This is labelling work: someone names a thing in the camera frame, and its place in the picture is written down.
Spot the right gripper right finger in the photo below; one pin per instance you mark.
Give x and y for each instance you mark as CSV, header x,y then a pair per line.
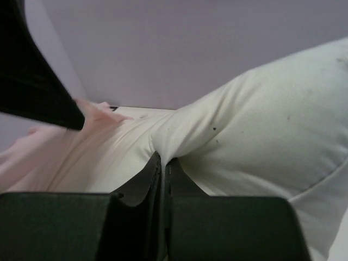
x,y
203,227

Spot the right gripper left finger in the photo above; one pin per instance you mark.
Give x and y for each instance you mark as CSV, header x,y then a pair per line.
x,y
121,225

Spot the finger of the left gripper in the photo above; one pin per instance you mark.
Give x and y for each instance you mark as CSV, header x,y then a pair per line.
x,y
29,87

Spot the pink and purple Frozen pillowcase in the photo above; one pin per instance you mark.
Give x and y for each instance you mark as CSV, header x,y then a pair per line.
x,y
56,159

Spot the white pillow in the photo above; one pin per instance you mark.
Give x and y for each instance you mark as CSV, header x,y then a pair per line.
x,y
276,130

